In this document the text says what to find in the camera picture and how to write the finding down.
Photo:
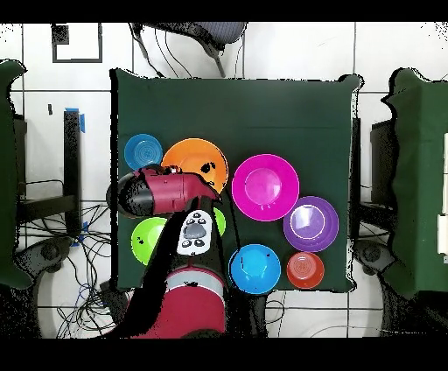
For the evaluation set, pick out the small green bowl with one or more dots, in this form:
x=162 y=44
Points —
x=220 y=222

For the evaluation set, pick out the large orange bowl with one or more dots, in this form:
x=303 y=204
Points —
x=196 y=154

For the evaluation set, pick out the black stand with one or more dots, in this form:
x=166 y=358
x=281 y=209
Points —
x=71 y=157
x=356 y=157

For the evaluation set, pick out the small shallow blue bowl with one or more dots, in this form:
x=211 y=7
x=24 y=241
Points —
x=143 y=153

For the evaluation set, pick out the green side table cloth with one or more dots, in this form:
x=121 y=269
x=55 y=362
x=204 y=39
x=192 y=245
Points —
x=8 y=175
x=420 y=175

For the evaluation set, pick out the large green bowl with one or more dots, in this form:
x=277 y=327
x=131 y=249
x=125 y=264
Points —
x=145 y=238

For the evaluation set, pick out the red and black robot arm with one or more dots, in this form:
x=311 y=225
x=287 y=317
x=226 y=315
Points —
x=168 y=192

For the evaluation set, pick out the small orange bowl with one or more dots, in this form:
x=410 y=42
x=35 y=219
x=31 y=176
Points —
x=305 y=270

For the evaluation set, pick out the black chair base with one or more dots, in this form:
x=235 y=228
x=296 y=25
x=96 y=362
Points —
x=371 y=253
x=50 y=252

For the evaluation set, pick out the white box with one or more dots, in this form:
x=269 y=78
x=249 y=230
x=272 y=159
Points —
x=443 y=234

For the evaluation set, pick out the large pink bowl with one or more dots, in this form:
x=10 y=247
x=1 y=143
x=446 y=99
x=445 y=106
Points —
x=265 y=185

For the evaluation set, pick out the black power strip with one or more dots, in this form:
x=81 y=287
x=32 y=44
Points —
x=106 y=290

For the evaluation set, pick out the grey office chair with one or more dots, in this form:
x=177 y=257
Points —
x=220 y=33

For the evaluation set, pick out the blue tape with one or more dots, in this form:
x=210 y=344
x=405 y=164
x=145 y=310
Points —
x=82 y=122

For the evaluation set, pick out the large blue bowl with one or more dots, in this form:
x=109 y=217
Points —
x=255 y=268

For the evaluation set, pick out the dark green table cloth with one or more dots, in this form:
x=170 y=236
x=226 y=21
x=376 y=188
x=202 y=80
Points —
x=245 y=112

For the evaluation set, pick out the purple bowl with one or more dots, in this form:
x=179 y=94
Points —
x=310 y=224

